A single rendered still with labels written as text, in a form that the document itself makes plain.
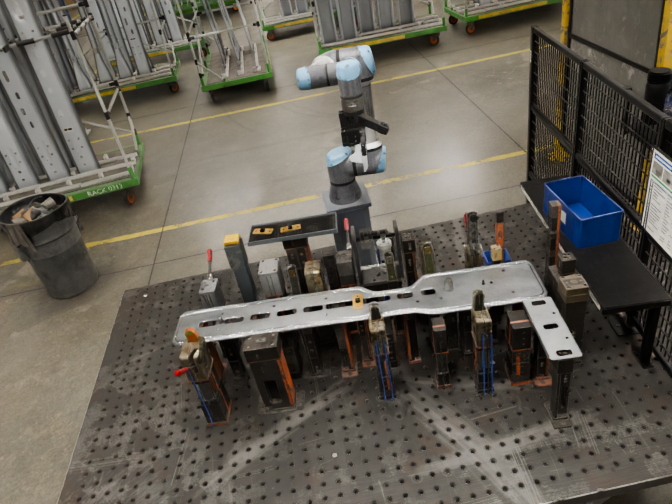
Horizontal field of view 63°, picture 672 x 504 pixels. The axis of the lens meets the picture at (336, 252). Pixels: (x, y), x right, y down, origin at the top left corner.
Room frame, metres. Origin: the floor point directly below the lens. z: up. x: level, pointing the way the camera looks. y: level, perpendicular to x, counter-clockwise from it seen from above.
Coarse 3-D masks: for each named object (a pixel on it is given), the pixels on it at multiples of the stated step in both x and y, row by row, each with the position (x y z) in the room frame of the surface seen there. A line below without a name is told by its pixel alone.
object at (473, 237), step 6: (474, 210) 1.72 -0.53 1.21; (468, 216) 1.71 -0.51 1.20; (474, 216) 1.68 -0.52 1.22; (468, 222) 1.70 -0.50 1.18; (474, 222) 1.71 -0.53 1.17; (468, 228) 1.70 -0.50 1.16; (474, 228) 1.70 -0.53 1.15; (468, 234) 1.70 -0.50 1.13; (474, 234) 1.70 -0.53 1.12; (468, 240) 1.71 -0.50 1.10; (474, 240) 1.70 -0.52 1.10
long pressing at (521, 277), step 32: (352, 288) 1.68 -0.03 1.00; (416, 288) 1.60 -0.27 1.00; (512, 288) 1.50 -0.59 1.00; (544, 288) 1.47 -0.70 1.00; (192, 320) 1.69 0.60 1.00; (224, 320) 1.65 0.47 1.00; (256, 320) 1.61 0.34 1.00; (288, 320) 1.57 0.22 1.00; (320, 320) 1.54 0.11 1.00; (352, 320) 1.51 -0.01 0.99
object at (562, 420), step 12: (552, 360) 1.18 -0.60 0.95; (564, 360) 1.14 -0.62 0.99; (564, 372) 1.14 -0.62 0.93; (552, 384) 1.18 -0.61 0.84; (564, 384) 1.14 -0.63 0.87; (552, 396) 1.17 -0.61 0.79; (564, 396) 1.16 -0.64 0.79; (552, 408) 1.16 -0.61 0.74; (564, 408) 1.14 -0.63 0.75; (552, 420) 1.14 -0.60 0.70; (564, 420) 1.13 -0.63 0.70
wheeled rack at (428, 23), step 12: (312, 0) 8.32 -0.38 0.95; (420, 0) 9.15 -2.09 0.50; (312, 12) 9.24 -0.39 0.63; (396, 24) 8.85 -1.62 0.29; (408, 24) 8.61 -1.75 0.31; (420, 24) 8.40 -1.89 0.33; (432, 24) 8.35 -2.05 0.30; (444, 24) 8.25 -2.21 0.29; (360, 36) 8.43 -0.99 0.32; (372, 36) 8.39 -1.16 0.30; (384, 36) 8.34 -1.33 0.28; (396, 36) 8.26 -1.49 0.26; (408, 36) 8.26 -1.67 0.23; (432, 36) 8.39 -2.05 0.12; (324, 48) 8.36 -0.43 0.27; (336, 48) 8.29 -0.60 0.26
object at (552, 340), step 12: (528, 300) 1.42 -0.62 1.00; (540, 300) 1.41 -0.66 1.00; (552, 300) 1.39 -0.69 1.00; (528, 312) 1.36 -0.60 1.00; (540, 312) 1.35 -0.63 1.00; (552, 312) 1.34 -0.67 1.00; (540, 324) 1.29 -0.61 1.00; (564, 324) 1.27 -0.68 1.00; (540, 336) 1.24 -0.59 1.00; (552, 336) 1.23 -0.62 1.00; (564, 336) 1.22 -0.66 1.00; (552, 348) 1.18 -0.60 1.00; (564, 348) 1.17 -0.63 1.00; (576, 348) 1.16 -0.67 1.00
